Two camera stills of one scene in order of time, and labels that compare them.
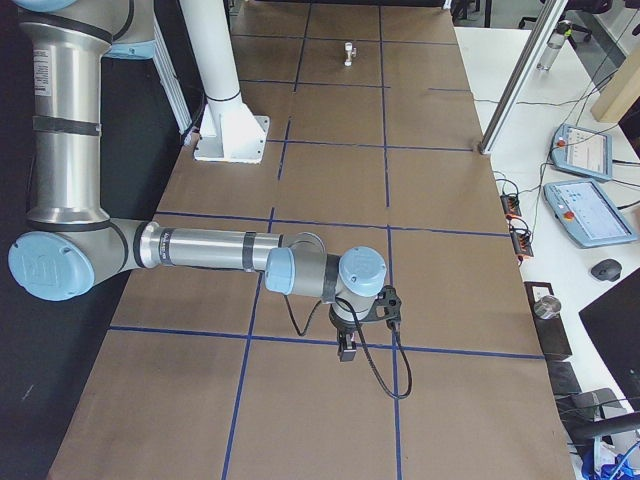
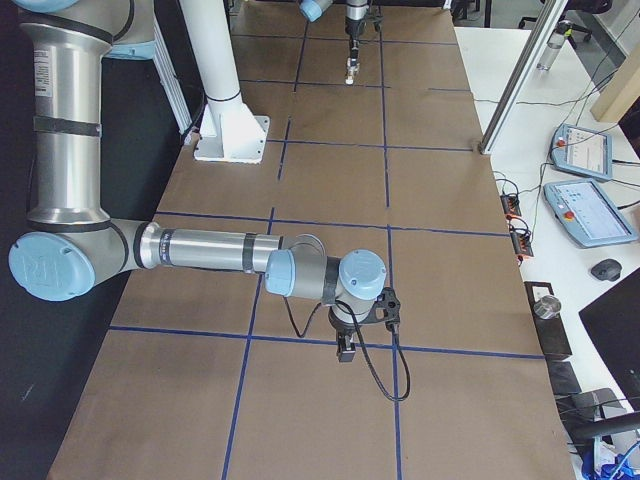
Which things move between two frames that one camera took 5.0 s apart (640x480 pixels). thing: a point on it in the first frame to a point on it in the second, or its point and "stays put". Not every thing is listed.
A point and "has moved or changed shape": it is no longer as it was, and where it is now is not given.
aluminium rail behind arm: (165, 68) stays put
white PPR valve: (351, 52) has moved or changed shape
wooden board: (620, 91) stays put
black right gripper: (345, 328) stays put
